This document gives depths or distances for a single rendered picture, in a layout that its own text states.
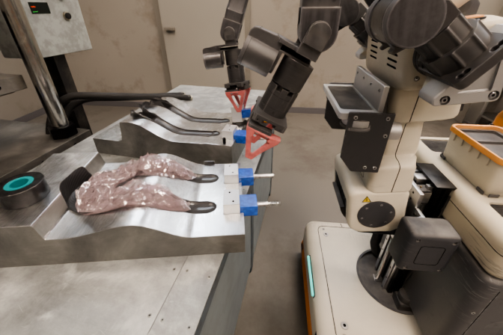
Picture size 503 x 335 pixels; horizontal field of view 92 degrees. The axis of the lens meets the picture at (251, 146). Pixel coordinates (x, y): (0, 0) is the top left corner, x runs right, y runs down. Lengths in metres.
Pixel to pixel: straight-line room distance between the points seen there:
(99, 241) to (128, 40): 3.32
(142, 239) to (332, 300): 0.80
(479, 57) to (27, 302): 0.83
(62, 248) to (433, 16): 0.73
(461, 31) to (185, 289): 0.61
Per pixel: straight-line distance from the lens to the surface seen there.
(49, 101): 1.22
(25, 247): 0.66
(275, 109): 0.45
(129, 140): 0.91
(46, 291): 0.64
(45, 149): 1.21
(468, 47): 0.50
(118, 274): 0.59
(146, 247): 0.57
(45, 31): 1.39
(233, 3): 0.84
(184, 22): 3.35
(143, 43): 3.66
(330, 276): 1.19
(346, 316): 1.13
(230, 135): 0.77
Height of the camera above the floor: 1.25
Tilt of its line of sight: 30 degrees down
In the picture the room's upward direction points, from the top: straight up
